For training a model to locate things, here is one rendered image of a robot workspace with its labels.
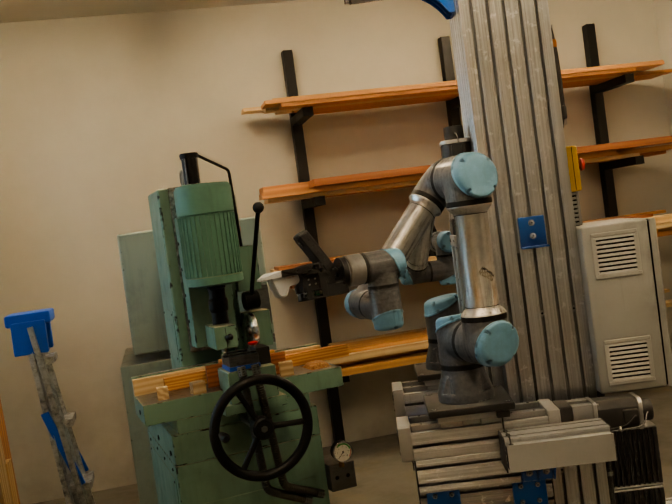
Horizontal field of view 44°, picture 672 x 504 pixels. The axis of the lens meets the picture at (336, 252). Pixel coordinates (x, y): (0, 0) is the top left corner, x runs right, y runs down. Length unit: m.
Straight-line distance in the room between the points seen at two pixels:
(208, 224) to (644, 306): 1.27
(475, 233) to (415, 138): 3.17
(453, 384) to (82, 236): 3.12
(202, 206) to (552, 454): 1.20
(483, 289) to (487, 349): 0.15
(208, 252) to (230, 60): 2.70
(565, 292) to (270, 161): 2.89
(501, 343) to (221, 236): 0.91
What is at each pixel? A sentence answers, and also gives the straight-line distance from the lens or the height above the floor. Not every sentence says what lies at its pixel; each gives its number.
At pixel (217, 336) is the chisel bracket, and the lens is 2.53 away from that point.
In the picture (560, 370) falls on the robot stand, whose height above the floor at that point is 0.83.
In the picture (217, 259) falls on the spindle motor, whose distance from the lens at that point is 2.49.
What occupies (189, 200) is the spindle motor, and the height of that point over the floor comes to 1.46.
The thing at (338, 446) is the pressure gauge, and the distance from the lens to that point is 2.50.
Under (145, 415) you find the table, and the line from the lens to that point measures 2.41.
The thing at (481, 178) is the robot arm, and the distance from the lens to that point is 2.06.
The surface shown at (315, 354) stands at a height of 0.93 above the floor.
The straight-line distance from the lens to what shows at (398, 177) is 4.65.
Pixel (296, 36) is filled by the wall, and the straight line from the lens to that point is 5.15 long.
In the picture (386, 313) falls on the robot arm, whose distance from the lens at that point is 1.97.
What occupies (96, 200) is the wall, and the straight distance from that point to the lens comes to 4.93.
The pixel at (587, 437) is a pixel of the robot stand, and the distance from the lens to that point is 2.17.
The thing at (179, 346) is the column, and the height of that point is 1.00.
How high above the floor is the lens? 1.33
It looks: 2 degrees down
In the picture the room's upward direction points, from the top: 8 degrees counter-clockwise
